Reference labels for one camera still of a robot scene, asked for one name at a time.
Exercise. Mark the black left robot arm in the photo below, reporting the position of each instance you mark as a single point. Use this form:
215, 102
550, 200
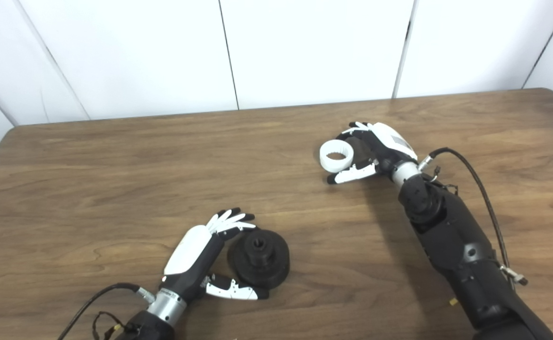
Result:
163, 311

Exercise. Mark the black and white right hand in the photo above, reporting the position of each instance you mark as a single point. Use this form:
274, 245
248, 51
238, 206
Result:
392, 141

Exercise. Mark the black and white left hand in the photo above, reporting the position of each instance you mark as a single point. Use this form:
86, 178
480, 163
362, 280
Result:
186, 252

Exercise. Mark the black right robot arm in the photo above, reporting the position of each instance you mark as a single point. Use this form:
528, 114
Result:
460, 250

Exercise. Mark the round black part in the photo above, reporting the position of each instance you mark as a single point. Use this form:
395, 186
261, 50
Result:
262, 271

